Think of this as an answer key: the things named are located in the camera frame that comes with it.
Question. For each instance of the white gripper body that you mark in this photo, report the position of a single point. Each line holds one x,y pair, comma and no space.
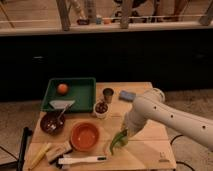
133,122

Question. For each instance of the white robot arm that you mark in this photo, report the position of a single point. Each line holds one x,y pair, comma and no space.
151,105

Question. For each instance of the white plastic cup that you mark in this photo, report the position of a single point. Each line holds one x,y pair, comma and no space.
101,109

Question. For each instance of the metal cup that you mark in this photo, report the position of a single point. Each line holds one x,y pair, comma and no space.
108,94

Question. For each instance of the blue sponge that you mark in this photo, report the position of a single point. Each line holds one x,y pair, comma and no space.
127,96

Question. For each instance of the orange bowl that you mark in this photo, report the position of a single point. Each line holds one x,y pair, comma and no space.
84,136

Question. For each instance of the green plastic tray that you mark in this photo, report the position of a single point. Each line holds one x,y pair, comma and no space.
81,90

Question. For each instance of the metal spoon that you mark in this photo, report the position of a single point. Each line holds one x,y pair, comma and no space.
61,114

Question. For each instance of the orange fruit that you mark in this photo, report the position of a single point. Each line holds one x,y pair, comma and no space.
62,89

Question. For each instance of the white folded paper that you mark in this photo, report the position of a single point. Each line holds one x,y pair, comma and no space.
61,104

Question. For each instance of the dark brown bowl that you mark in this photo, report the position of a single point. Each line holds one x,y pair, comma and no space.
51,123

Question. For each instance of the wooden block brush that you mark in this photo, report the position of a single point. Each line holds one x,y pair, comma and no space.
57,151

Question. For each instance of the black table frame bar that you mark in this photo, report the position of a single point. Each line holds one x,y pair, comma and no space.
26,133

